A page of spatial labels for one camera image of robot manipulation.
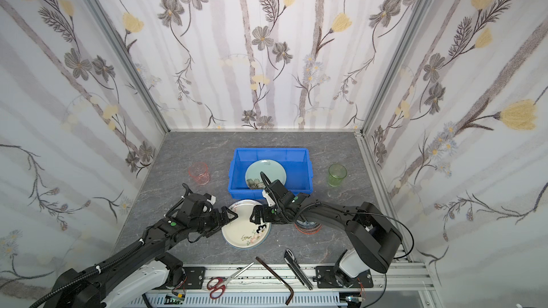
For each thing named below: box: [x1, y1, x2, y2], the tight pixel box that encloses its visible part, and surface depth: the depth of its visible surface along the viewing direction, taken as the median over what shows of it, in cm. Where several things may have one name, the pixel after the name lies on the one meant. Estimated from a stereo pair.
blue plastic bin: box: [228, 147, 314, 199], surface depth 106 cm
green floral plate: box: [244, 158, 287, 190], surface depth 103 cm
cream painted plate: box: [221, 198, 272, 249], surface depth 84 cm
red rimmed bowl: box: [293, 220, 323, 235], surface depth 79 cm
